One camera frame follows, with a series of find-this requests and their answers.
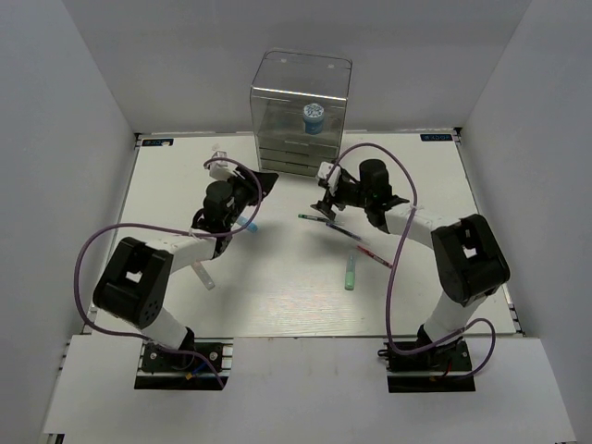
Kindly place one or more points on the red pen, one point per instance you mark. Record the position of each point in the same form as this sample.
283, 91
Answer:
374, 256

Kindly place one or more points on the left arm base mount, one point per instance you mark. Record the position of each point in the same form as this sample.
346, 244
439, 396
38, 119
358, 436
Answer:
160, 370

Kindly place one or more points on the clear plastic drawer organizer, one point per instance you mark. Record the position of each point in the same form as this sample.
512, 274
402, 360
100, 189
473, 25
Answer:
284, 83

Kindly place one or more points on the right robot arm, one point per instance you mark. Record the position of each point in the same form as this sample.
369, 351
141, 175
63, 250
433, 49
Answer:
469, 261

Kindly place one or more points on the blue pen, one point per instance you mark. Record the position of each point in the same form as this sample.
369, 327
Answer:
347, 233

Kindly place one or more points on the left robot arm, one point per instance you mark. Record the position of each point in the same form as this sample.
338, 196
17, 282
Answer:
134, 284

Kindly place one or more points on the green highlighter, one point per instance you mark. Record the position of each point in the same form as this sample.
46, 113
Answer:
349, 279

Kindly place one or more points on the green pen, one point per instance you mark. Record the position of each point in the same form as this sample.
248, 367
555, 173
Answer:
319, 219

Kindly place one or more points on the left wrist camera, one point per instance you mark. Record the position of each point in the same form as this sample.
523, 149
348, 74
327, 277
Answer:
218, 168

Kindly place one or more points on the blue highlighter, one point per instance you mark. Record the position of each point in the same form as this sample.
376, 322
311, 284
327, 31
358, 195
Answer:
244, 222

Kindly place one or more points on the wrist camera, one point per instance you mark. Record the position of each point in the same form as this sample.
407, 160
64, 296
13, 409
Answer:
218, 168
328, 176

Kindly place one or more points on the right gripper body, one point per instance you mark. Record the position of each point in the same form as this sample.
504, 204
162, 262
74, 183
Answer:
350, 192

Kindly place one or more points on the orange highlighter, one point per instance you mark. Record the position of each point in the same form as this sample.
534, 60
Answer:
203, 275

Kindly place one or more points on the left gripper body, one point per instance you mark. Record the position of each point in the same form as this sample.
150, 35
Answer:
244, 194

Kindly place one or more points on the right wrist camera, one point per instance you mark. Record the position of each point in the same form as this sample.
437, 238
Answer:
328, 176

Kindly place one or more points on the left blue corner label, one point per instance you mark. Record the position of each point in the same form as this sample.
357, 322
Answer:
157, 142

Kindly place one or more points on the blue white round tape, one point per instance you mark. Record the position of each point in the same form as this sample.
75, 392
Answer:
313, 116

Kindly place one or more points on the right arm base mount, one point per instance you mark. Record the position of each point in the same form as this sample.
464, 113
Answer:
440, 370

